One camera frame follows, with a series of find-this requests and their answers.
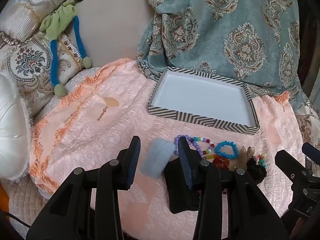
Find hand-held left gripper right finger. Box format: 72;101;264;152
177;135;290;240

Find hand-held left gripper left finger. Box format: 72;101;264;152
26;135;141;240

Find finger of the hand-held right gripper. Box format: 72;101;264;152
274;149;309;182
302;142;320;167

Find black fabric hair bow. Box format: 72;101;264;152
164;154;227;214

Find light blue fluffy hair bow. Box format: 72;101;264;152
140;137;175;178

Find black hair tie coloured beads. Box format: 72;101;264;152
252;154;268;168

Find dark brown hair scrunchie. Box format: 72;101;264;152
246;164;268;183

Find tan furry hair bow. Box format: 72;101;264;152
233;146;256;172

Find striped box with white inside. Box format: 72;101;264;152
147;67;260;135

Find floral beige cloth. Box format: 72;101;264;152
295;104;320;144

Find pink textured blanket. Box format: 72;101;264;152
29;57;308;233

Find teal damask curtain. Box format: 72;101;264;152
136;0;314;113

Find beige sofa backrest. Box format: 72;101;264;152
59;0;156;68

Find floral embroidered cushion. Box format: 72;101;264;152
0;31;84;100

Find green and blue plush toy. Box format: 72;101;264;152
39;0;93;98

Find striped beige bolster pillow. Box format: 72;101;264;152
0;0;80;43

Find multicolour bead bracelet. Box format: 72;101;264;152
189;136;216;159

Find orange amber bead bracelet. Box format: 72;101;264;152
206;154;231;168

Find blue bead bracelet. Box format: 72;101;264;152
214;141;239;160

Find black cable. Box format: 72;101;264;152
0;210;34;229

